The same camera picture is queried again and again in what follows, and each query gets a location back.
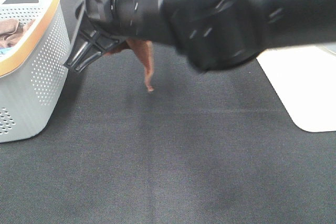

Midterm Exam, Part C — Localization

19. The white basket grey rim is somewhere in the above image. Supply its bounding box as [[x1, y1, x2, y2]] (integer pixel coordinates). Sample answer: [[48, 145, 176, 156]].
[[257, 46, 335, 132]]

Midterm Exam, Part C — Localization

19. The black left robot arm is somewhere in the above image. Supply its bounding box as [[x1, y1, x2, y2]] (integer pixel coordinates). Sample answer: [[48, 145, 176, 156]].
[[61, 0, 335, 72]]

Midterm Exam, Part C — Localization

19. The brown microfibre towel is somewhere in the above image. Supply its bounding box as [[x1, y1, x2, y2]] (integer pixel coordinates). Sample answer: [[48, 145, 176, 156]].
[[104, 39, 154, 92]]

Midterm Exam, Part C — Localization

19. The grey perforated basket orange rim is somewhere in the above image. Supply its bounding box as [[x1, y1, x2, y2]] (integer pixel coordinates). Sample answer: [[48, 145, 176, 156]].
[[1, 0, 70, 143]]

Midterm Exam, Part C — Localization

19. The black table cloth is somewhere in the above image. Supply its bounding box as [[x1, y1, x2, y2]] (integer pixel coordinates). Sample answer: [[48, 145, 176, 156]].
[[1, 45, 335, 223]]

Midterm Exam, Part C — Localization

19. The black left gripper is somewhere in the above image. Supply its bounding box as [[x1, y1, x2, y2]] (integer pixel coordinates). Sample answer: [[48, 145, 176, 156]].
[[62, 0, 125, 72]]

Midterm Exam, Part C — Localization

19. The brown towel in basket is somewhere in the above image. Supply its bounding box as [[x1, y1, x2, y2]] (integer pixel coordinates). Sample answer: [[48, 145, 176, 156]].
[[1, 19, 35, 49]]

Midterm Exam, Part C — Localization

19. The blue cloth in basket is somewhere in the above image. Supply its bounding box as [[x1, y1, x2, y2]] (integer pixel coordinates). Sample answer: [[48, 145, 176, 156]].
[[0, 47, 12, 55]]

